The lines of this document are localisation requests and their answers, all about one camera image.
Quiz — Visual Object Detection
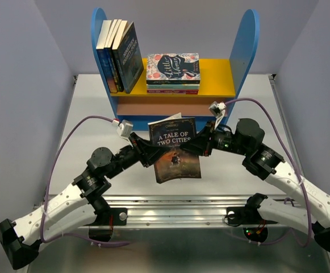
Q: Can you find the teal spine book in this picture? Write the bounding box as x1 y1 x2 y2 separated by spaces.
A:
146 84 200 88

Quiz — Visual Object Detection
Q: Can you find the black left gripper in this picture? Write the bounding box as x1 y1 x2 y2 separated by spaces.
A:
106 131 169 179

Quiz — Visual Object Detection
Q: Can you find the Tale of Two Cities book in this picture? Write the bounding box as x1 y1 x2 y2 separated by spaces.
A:
148 113 201 184

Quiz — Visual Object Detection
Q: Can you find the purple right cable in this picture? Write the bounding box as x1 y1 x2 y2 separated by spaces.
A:
224 98 315 247

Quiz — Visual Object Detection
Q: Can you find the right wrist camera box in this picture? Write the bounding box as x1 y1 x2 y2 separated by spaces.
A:
208 101 227 129

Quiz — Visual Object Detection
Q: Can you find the Three Days to See book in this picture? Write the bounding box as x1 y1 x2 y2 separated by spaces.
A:
110 19 124 93

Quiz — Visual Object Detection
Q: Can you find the Nineteen Eighty-Four dark book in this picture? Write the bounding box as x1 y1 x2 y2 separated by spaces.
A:
111 20 144 94

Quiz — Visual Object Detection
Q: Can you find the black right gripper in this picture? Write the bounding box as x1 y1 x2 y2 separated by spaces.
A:
180 119 250 157

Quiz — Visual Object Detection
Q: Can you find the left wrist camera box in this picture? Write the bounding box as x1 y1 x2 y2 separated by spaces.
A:
112 119 133 139

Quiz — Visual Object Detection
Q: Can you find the pink red spine book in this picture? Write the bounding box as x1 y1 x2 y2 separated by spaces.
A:
147 89 199 95

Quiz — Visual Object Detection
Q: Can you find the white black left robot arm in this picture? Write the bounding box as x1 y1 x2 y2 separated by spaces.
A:
0 133 170 270

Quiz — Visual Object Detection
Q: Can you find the Animal Farm blue book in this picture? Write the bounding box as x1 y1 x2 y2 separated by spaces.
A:
105 19 119 93

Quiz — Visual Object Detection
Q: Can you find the blue yellow wooden bookshelf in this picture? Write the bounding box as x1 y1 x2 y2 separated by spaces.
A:
91 8 260 130

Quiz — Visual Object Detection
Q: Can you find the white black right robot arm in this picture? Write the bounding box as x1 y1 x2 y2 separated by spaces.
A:
181 118 330 252

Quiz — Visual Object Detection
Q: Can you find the aluminium mounting rail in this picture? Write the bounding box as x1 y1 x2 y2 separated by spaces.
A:
31 194 304 228

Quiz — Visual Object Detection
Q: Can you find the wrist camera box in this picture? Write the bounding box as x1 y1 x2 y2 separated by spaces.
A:
112 119 133 139
208 101 227 129

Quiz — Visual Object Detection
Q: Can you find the Jane Eyre blue book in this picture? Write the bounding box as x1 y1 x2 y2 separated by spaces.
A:
96 20 116 92

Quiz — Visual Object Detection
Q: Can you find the Little Women floral book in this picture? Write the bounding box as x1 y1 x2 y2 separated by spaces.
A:
146 53 201 85

